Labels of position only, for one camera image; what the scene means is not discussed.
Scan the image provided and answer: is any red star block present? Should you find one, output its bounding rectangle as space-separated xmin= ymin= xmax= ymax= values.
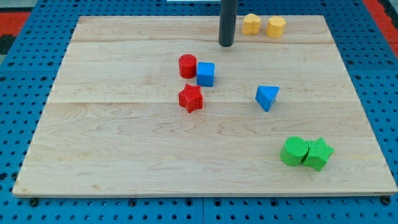
xmin=178 ymin=83 xmax=203 ymax=113

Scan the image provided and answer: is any green star block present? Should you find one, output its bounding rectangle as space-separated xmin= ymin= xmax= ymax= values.
xmin=302 ymin=138 xmax=335 ymax=171

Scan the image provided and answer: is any red cylinder block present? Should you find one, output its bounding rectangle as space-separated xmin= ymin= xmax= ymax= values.
xmin=178 ymin=54 xmax=197 ymax=79

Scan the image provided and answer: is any blue triangle block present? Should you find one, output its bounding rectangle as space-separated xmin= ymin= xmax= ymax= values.
xmin=255 ymin=86 xmax=280 ymax=112

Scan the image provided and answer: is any green cylinder block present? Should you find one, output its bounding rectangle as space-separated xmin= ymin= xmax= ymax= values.
xmin=280 ymin=136 xmax=308 ymax=166

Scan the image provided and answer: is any yellow hexagon block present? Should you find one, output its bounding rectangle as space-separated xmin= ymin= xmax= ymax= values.
xmin=266 ymin=16 xmax=286 ymax=39

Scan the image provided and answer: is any yellow heart block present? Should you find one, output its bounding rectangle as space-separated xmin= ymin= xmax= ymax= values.
xmin=242 ymin=14 xmax=262 ymax=35

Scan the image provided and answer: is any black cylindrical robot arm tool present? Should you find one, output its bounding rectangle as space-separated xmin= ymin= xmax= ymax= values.
xmin=218 ymin=0 xmax=238 ymax=47

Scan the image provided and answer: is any blue cube block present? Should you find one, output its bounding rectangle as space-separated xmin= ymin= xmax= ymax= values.
xmin=197 ymin=62 xmax=215 ymax=87

